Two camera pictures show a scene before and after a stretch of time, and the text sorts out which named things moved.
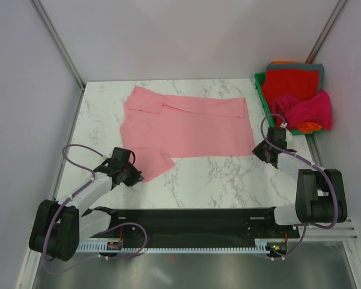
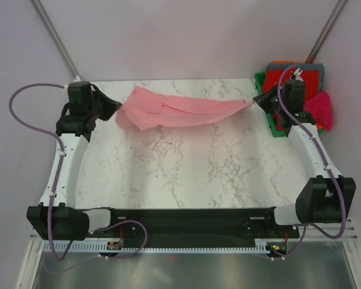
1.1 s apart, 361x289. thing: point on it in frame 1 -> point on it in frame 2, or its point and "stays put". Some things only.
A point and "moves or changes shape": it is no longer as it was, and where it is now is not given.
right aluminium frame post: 338,9 stays put
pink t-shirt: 157,129 moves or changes shape
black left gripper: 136,177 -> 112,106
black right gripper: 257,150 -> 264,100
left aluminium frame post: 61,48 stays put
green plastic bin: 259,79 stays put
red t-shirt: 298,83 stays put
